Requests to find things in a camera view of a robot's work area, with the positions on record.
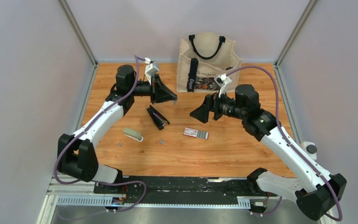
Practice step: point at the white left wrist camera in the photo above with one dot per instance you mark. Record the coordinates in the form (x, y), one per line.
(151, 69)

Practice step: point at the red staples box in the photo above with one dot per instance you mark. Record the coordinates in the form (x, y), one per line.
(195, 133)

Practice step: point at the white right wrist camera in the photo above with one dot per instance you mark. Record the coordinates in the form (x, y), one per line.
(224, 82)

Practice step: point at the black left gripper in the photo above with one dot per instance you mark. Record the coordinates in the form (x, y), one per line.
(159, 92)

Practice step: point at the aluminium frame rail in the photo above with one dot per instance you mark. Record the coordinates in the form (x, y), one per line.
(82, 193)

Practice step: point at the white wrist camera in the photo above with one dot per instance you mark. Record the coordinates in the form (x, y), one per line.
(224, 82)
(151, 69)

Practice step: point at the black stapler base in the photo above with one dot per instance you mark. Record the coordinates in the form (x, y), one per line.
(158, 119)

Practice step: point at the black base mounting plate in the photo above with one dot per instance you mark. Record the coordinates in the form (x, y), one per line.
(175, 191)

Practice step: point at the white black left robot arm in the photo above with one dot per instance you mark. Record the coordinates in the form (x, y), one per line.
(76, 153)

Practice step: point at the white plastic bottle black cap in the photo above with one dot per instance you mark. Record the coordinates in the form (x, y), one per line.
(310, 149)

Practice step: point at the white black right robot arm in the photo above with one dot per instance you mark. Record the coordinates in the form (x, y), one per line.
(314, 189)

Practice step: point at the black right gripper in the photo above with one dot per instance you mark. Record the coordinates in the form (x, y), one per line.
(210, 101)

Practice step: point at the beige canvas tote bag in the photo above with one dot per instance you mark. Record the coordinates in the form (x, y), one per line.
(202, 57)

